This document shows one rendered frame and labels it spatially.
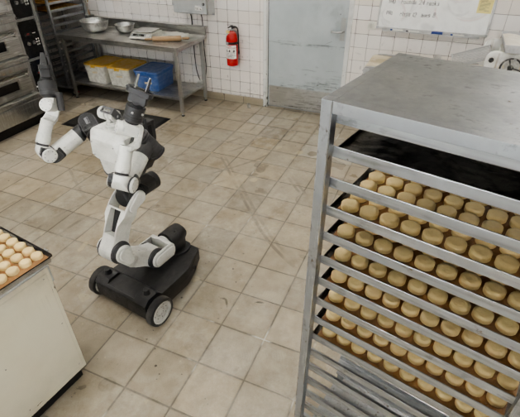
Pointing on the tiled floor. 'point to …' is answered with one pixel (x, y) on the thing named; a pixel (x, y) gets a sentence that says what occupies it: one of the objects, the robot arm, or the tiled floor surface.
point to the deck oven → (10, 69)
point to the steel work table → (181, 90)
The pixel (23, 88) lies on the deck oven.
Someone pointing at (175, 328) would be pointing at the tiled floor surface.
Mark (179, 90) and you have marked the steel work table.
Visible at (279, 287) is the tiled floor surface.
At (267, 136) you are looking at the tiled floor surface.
